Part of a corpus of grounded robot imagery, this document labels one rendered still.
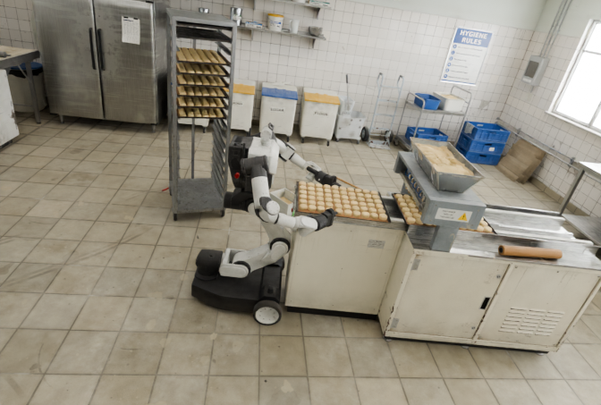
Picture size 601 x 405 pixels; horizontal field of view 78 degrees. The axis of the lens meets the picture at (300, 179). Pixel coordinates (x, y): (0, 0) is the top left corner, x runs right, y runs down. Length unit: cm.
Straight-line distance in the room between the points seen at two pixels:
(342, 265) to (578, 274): 147
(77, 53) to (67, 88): 51
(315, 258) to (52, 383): 164
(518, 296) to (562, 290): 28
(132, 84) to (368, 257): 407
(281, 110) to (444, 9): 298
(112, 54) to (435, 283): 465
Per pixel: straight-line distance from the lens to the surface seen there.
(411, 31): 650
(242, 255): 276
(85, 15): 560
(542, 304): 303
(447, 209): 225
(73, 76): 582
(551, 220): 329
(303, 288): 269
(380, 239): 249
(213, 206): 369
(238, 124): 574
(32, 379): 274
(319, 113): 571
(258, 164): 207
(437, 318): 281
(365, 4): 624
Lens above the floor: 209
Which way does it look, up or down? 26 degrees down
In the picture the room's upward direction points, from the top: 9 degrees clockwise
